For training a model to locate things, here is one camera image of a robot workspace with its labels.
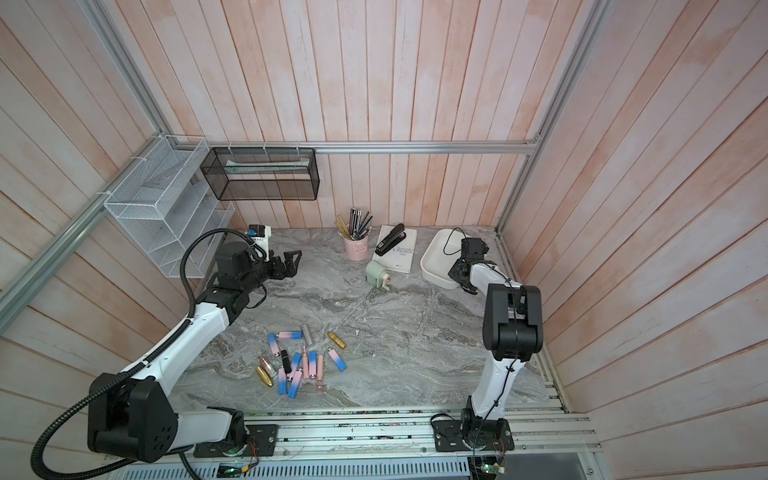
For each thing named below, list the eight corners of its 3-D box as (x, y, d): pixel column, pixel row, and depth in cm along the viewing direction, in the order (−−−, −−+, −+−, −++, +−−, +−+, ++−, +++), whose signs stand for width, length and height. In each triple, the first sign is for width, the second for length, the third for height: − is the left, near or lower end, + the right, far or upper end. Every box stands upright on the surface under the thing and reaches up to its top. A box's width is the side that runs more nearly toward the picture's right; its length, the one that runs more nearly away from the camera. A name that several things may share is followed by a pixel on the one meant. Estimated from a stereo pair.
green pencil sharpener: (363, 279, 107) (362, 267, 101) (374, 270, 110) (373, 258, 104) (382, 294, 103) (382, 282, 97) (392, 284, 106) (393, 272, 100)
